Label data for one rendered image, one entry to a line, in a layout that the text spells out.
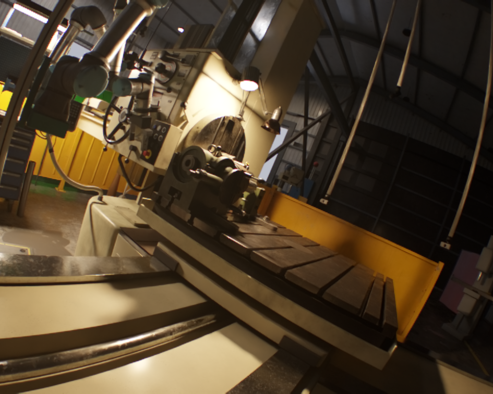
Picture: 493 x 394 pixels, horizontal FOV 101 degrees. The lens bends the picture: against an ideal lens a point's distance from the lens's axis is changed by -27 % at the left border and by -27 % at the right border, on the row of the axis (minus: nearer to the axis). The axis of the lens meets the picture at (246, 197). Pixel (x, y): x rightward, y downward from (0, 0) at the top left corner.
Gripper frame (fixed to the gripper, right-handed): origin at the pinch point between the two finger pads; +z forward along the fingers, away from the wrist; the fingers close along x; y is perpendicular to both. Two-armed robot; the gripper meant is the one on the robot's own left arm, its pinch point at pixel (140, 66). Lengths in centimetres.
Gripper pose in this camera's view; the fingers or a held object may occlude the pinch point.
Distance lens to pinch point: 213.0
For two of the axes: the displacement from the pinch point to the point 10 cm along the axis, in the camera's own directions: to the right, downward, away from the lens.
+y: -7.9, -3.7, 4.9
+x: -3.9, 9.2, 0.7
